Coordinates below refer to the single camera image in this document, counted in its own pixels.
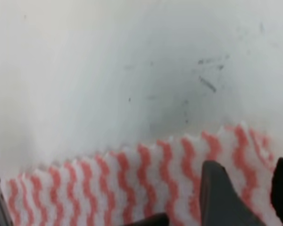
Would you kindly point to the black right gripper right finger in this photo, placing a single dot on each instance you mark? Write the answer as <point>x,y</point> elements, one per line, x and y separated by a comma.
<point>220,205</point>

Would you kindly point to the pink white wavy striped towel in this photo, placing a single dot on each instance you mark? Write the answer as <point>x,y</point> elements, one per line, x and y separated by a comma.
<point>123,186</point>

